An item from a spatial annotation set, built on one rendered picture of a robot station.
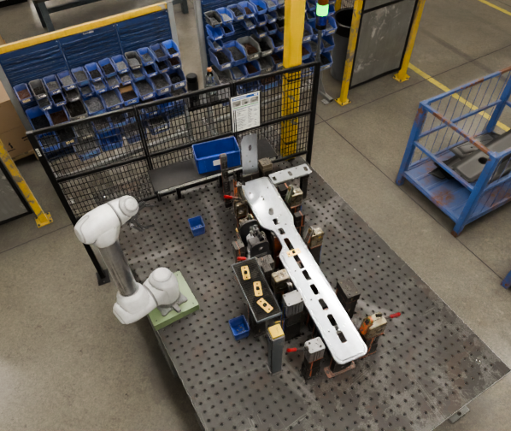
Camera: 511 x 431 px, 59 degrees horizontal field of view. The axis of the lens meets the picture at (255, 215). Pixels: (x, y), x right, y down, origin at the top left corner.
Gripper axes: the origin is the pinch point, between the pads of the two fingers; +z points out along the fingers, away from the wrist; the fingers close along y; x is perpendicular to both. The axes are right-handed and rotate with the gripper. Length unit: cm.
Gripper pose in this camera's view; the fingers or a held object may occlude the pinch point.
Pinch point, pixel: (151, 215)
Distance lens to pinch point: 304.0
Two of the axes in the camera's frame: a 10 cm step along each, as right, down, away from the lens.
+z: 7.1, -0.5, 7.0
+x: -7.0, -1.6, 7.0
